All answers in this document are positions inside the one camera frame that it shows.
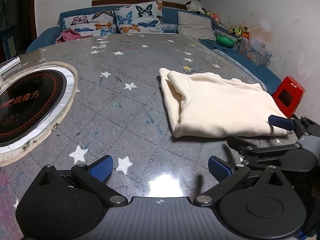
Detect white remote control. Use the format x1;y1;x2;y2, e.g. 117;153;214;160
0;57;21;75

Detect butterfly pillow with pink butterfly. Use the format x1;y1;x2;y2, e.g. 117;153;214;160
62;10;117;37

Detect cream sweater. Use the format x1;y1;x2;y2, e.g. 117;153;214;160
159;67;288;138

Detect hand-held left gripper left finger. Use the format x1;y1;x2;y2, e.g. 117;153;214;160
37;155;128;207

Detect red plastic stool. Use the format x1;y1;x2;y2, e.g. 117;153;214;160
271;76;306;118

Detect dark wooden doorway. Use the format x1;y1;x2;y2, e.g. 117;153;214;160
0;0;38;58

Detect pink cloth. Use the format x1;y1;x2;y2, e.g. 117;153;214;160
55;28;94;44

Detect black white plush toy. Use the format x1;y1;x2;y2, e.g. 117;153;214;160
185;0;205;14

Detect orange pink plush toy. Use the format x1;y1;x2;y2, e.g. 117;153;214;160
205;9;222;22

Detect blue sofa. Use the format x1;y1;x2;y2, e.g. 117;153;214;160
25;5;282;94

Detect green plastic bowl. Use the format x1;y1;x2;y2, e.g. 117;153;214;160
216;35;234;47

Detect plush toys on ledge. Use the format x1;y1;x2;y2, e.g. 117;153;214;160
229;26;250;40

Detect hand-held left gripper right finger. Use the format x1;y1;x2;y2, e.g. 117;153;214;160
192;155;285;207

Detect clear plastic storage box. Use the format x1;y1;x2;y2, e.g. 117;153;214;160
239;37;273;67

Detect round black induction cooktop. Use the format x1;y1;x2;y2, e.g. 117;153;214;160
0;69;68;148

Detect butterfly pillow with blue butterflies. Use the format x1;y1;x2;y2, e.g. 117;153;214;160
114;1;165;34

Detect plain grey pillow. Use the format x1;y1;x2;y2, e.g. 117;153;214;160
177;11;217;42

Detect grey star-print tablecloth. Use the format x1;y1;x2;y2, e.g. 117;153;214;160
0;33;288;240

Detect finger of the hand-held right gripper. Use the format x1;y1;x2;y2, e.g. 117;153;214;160
226;135;302;167
268;114;320;138

